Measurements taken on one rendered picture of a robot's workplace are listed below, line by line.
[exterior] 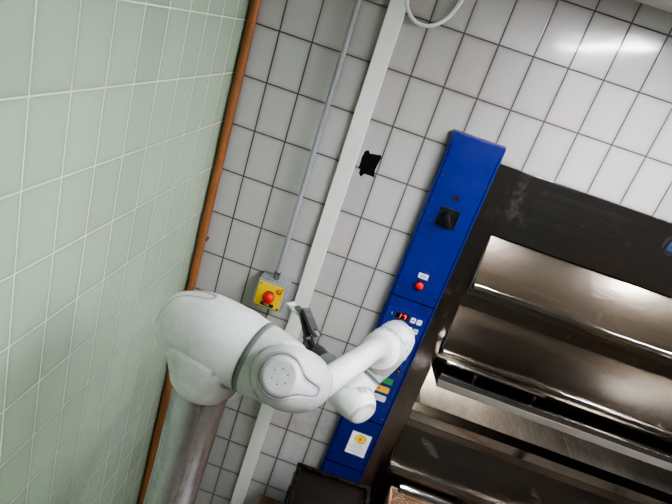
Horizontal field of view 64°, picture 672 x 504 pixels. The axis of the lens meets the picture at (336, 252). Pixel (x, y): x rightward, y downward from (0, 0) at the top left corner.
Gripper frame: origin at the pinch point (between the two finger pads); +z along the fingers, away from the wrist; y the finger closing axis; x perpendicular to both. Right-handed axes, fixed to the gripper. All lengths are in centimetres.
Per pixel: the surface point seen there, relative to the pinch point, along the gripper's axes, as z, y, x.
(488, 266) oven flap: -25, -33, 52
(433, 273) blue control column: -15.7, -25.4, 38.9
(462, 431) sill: -36, 29, 64
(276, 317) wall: 17.8, 11.1, 10.1
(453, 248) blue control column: -18, -35, 41
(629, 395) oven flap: -67, -7, 94
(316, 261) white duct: 11.2, -15.2, 14.0
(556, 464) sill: -61, 29, 88
